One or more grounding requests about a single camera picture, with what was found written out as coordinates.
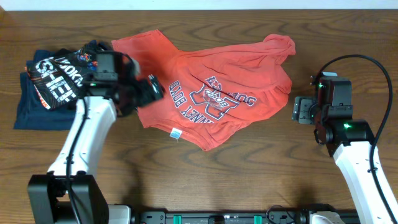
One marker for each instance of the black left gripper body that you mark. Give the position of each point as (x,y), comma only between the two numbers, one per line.
(139,97)

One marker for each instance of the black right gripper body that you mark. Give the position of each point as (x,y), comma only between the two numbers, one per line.
(308,112)

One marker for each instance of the orange printed t-shirt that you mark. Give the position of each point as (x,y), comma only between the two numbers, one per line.
(212,93)

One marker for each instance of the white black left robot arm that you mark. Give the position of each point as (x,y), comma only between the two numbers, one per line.
(68,192)

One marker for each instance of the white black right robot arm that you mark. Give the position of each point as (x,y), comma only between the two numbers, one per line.
(350,143)

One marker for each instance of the black graphic folded t-shirt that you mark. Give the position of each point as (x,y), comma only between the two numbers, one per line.
(58,78)

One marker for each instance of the navy blue folded garment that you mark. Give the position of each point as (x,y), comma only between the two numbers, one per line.
(32,115)

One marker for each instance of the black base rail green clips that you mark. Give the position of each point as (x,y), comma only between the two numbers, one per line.
(318,213)

